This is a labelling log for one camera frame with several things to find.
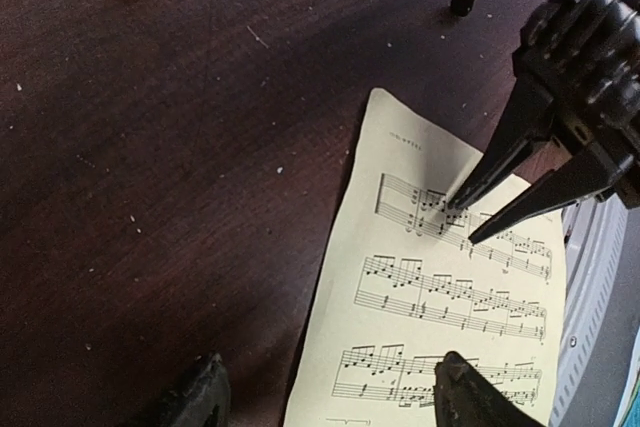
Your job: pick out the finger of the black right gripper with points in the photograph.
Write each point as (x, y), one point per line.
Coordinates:
(583, 176)
(525, 125)

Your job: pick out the purple sheet music page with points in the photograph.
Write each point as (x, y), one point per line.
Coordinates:
(628, 414)

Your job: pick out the metal front base rail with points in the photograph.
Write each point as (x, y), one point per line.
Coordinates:
(599, 350)

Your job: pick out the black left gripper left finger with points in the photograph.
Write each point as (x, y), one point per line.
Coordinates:
(200, 396)

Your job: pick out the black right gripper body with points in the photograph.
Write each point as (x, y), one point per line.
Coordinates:
(585, 53)

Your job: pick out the yellow sheet music page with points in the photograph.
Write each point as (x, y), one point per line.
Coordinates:
(402, 285)

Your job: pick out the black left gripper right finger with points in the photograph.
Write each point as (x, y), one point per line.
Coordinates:
(464, 398)

